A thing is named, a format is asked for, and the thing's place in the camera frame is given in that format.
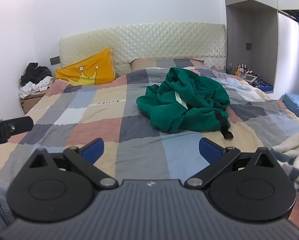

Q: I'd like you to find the patchwork quilt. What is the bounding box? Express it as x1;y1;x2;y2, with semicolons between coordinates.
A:
0;58;299;188

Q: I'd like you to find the cream quilted headboard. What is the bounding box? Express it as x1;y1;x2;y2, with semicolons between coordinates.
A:
59;22;227;84

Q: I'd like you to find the yellow crown pillow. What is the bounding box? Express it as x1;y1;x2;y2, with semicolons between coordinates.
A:
55;47;115;86

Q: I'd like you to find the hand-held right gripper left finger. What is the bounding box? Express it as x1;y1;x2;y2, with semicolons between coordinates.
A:
27;138;118;190

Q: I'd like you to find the cardboard box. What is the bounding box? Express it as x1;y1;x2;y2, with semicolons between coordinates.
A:
20;91;48;114

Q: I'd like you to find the grey wall cabinet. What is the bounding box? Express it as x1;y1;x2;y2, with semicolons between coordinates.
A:
222;0;299;94

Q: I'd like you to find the black clothes pile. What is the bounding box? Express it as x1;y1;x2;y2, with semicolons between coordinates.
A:
20;62;53;87

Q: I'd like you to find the green hoodie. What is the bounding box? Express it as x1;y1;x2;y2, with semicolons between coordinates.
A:
136;67;234;140

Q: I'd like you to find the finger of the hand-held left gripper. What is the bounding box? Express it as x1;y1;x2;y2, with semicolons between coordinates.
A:
0;117;34;146

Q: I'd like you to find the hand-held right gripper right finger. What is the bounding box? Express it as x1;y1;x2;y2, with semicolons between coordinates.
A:
185;137;277;190

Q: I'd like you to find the white clothes pile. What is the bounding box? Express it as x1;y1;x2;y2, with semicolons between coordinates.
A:
18;76;55;99

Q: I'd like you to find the blue covered chair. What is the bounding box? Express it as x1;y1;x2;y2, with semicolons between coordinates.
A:
284;93;299;124

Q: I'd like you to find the patchwork pillow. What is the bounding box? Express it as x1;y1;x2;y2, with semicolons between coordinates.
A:
130;57;205;72

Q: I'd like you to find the blue tray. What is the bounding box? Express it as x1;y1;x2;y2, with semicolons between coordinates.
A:
256;79;274;93

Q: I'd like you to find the floral cream pillow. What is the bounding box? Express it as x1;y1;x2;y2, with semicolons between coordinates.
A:
204;57;226;72

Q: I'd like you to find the white fluffy blanket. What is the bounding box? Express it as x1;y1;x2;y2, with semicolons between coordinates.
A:
272;131;299;190

